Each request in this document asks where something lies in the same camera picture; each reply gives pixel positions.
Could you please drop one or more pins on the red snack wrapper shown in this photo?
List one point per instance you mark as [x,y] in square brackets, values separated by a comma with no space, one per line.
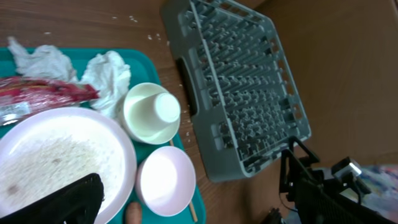
[22,97]

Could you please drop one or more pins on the large pink plate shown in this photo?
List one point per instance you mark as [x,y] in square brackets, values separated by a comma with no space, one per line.
[54,148]

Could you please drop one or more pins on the small pink bowl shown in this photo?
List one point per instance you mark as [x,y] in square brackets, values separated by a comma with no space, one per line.
[166,181]

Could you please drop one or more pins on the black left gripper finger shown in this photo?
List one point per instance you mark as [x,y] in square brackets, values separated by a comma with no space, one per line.
[77,203]

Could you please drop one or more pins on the orange carrot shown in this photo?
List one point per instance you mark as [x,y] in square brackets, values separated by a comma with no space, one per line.
[133,213]

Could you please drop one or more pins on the grey dishwasher rack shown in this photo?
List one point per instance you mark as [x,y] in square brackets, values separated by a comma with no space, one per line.
[243,99]

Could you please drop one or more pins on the pale green bowl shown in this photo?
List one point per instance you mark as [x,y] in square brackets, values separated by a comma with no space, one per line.
[132,124]

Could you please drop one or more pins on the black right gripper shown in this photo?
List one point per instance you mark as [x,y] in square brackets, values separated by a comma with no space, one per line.
[297,179]

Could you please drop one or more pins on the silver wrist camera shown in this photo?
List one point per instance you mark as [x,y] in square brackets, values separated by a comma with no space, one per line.
[348,171]

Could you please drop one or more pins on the white paper cup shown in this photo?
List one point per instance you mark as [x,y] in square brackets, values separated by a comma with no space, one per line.
[158,111]

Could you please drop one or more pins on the crumpled white tissue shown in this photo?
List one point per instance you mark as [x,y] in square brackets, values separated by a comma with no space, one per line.
[46,61]
[110,76]

